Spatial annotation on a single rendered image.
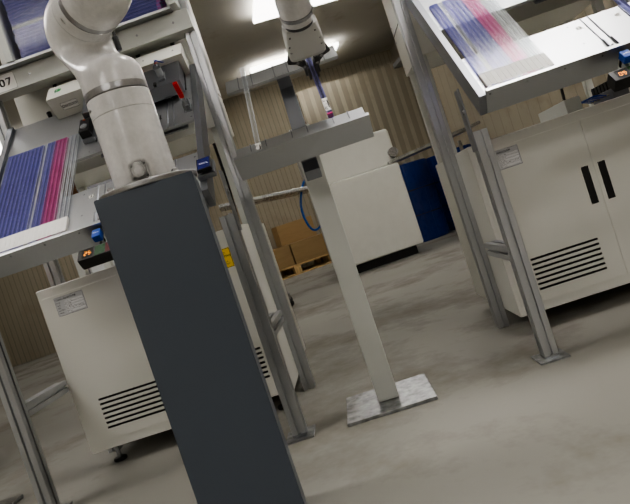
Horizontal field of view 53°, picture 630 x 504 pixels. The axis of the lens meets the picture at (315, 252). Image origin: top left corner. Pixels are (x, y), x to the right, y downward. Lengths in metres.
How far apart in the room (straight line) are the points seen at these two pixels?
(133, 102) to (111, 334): 1.08
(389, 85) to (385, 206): 3.87
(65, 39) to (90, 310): 1.06
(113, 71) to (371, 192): 4.78
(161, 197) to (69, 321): 1.10
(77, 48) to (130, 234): 0.39
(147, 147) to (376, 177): 4.79
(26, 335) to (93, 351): 8.02
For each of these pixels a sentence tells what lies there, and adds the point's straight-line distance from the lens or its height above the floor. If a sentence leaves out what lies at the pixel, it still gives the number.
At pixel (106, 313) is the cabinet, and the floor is 0.48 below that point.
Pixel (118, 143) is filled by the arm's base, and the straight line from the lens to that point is 1.22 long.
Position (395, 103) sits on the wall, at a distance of 9.48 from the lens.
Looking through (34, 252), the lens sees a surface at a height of 0.71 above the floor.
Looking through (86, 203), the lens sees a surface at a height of 0.80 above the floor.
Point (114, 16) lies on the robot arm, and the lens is 1.27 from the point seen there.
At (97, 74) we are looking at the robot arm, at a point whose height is 0.92.
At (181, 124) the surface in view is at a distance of 2.05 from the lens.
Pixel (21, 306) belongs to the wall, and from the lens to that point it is 10.18.
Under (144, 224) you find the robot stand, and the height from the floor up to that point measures 0.63.
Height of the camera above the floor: 0.53
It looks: 2 degrees down
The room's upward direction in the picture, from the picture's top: 18 degrees counter-clockwise
